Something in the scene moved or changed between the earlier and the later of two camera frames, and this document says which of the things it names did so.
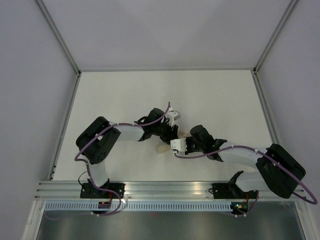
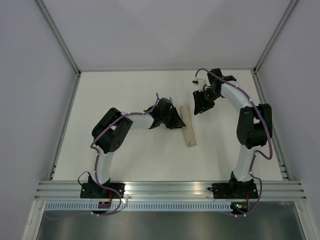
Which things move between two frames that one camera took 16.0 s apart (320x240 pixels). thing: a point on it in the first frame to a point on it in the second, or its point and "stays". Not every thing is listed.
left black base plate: (88, 191) stays
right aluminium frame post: (290, 7) stays
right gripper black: (188, 150) to (200, 105)
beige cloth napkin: (165, 148) to (188, 131)
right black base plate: (231, 191) stays
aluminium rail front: (151, 190) stays
